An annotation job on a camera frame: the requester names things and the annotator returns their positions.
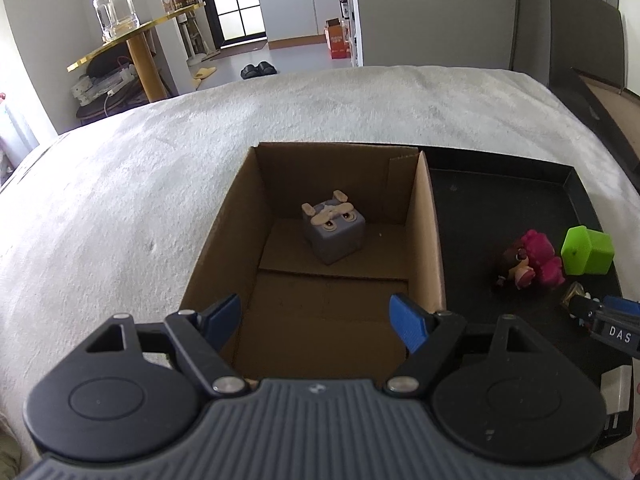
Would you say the black tray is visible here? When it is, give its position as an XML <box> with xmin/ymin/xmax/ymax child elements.
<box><xmin>419</xmin><ymin>146</ymin><xmax>640</xmax><ymax>376</ymax></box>

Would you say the brown door mat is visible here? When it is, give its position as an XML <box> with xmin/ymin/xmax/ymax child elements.
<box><xmin>209</xmin><ymin>41</ymin><xmax>272</xmax><ymax>62</ymax></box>

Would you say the orange cardboard box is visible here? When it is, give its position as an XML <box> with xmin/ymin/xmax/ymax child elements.
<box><xmin>323</xmin><ymin>18</ymin><xmax>352</xmax><ymax>60</ymax></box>

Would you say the pink figure toy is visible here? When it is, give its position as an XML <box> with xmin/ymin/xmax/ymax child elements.
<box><xmin>520</xmin><ymin>229</ymin><xmax>567</xmax><ymax>289</ymax></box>

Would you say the small brown gold toy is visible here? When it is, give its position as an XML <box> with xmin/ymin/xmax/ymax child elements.
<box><xmin>559</xmin><ymin>282</ymin><xmax>593</xmax><ymax>317</ymax></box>

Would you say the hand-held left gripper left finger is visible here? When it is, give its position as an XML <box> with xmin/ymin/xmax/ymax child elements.
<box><xmin>80</xmin><ymin>294</ymin><xmax>251</xmax><ymax>397</ymax></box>

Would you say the grey cube toy with face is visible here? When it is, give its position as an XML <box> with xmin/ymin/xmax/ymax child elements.
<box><xmin>301</xmin><ymin>189</ymin><xmax>365</xmax><ymax>266</ymax></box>

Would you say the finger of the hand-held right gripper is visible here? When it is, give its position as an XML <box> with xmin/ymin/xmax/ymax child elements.
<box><xmin>570</xmin><ymin>294</ymin><xmax>640</xmax><ymax>331</ymax></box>

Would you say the round gold table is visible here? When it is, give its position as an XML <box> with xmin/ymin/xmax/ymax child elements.
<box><xmin>66</xmin><ymin>2</ymin><xmax>207</xmax><ymax>103</ymax></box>

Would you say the brown cardboard box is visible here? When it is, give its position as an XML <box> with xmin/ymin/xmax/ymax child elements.
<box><xmin>179</xmin><ymin>142</ymin><xmax>447</xmax><ymax>381</ymax></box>

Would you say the white power strip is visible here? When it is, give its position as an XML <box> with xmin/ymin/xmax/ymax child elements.
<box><xmin>70</xmin><ymin>64</ymin><xmax>137</xmax><ymax>107</ymax></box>

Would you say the green cube toy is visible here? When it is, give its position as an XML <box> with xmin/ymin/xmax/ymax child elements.
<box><xmin>561</xmin><ymin>226</ymin><xmax>615</xmax><ymax>277</ymax></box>

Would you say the black framed glass door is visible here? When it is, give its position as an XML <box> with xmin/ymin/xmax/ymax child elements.
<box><xmin>201</xmin><ymin>0</ymin><xmax>269</xmax><ymax>45</ymax></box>

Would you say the black framed brown board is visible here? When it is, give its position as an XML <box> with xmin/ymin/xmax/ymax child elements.
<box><xmin>549</xmin><ymin>66</ymin><xmax>640</xmax><ymax>188</ymax></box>

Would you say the tall clear glass jar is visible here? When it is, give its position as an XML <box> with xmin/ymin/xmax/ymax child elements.
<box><xmin>93</xmin><ymin>0</ymin><xmax>126</xmax><ymax>44</ymax></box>

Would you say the white cabinet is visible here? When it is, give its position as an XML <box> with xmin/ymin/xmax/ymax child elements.
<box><xmin>252</xmin><ymin>0</ymin><xmax>351</xmax><ymax>51</ymax></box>

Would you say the dark grey panel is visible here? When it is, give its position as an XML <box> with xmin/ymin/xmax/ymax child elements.
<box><xmin>509</xmin><ymin>0</ymin><xmax>627</xmax><ymax>97</ymax></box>

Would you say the white standing appliance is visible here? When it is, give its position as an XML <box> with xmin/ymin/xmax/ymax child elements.
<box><xmin>176</xmin><ymin>10</ymin><xmax>209</xmax><ymax>66</ymax></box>

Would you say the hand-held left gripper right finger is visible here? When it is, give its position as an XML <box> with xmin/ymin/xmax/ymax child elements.
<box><xmin>385</xmin><ymin>294</ymin><xmax>551</xmax><ymax>397</ymax></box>

